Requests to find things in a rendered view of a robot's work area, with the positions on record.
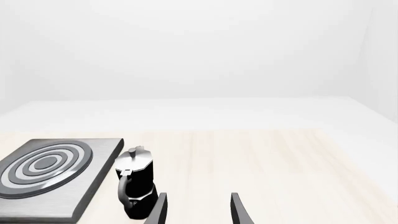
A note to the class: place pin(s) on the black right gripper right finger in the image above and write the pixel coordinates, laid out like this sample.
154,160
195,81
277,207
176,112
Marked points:
238,213

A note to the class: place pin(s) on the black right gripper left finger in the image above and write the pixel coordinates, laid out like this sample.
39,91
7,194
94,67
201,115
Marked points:
158,212

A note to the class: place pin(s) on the flat black stove plate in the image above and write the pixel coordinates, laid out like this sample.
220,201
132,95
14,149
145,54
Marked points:
46,172

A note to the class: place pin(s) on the black moka pot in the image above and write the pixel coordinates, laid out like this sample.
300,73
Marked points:
138,179

